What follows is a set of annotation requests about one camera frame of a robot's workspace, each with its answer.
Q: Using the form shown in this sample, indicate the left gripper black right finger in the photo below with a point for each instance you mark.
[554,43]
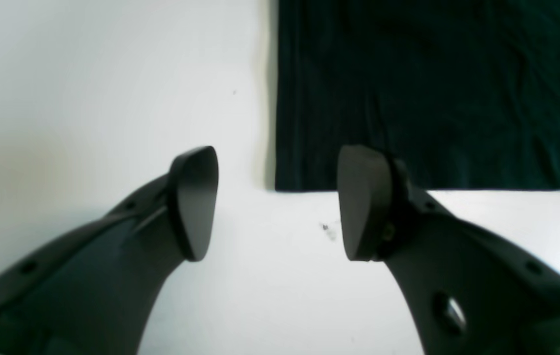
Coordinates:
[469,290]

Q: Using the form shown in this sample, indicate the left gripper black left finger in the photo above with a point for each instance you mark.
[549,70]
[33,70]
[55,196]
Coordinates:
[92,290]

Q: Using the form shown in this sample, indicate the black T-shirt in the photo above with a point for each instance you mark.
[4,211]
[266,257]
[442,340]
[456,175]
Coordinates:
[466,92]

